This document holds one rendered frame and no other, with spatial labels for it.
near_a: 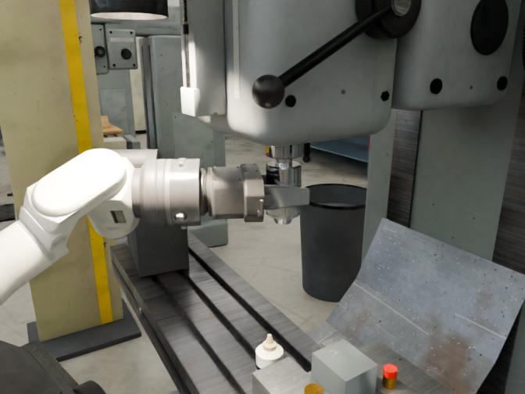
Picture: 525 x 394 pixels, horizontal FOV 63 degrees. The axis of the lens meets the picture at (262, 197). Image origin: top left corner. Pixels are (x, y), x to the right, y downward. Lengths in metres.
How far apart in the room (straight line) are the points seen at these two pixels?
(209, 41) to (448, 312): 0.61
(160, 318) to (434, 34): 0.68
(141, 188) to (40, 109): 1.68
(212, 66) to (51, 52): 1.74
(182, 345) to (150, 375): 1.41
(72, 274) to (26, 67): 1.00
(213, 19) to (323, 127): 0.16
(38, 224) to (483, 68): 0.56
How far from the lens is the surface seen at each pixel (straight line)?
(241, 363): 0.78
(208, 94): 0.48
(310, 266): 2.66
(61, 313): 2.51
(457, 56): 0.58
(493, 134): 0.80
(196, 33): 0.48
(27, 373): 1.45
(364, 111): 0.51
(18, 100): 2.19
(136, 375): 2.25
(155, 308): 0.94
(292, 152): 0.55
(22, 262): 0.55
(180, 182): 0.53
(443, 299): 0.86
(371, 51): 0.51
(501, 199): 0.80
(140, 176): 0.55
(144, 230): 1.02
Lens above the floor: 1.40
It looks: 18 degrees down
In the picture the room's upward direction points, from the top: straight up
